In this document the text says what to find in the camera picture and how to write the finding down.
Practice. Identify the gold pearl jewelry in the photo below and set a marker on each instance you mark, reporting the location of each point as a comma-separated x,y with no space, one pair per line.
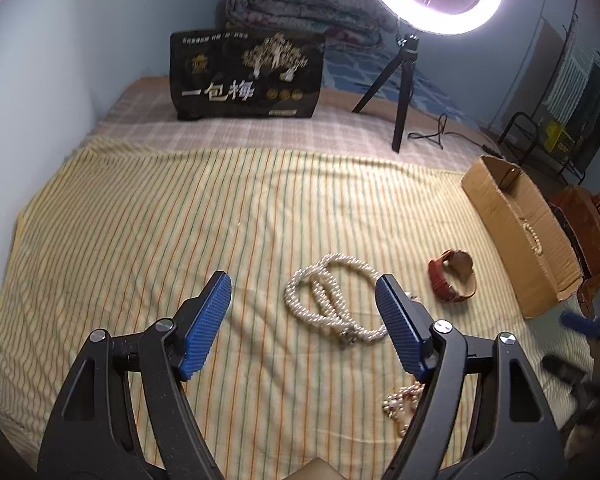
400,402

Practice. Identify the orange cloth covered box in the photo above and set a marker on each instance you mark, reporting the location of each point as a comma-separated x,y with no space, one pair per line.
590,240

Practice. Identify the pink checked bedsheet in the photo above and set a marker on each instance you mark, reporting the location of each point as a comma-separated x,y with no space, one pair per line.
280,135

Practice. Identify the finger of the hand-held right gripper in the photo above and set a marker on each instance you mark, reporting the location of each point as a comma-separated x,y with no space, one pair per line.
577,321
562,369

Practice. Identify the black tree print bag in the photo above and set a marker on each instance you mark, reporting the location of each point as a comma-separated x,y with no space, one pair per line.
220,95

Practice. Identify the black clothes rack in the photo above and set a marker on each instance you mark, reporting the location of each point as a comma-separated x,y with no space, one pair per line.
514,119

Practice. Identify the dark hanging clothes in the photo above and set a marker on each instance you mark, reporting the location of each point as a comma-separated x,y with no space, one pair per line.
597,105

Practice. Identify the yellow crate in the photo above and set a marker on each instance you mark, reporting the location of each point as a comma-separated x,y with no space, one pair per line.
557,135

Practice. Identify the cardboard box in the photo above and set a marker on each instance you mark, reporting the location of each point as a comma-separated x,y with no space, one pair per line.
505,210

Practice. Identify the black tripod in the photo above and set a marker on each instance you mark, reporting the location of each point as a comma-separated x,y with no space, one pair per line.
406,60

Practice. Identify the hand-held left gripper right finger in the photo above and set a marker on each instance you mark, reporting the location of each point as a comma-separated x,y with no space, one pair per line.
397,320

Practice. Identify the striped hanging towel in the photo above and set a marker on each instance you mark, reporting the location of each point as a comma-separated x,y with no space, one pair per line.
575,75

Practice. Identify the folded patterned quilt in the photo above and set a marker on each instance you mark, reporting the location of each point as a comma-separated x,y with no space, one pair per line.
305,5

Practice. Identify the blue patterned bedsheet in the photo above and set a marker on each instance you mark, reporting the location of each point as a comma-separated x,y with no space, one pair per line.
345,67

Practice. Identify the yellow striped blanket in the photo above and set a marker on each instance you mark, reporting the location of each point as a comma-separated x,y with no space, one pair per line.
130,235

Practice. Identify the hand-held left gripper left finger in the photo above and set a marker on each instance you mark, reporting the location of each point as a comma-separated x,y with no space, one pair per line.
207,325

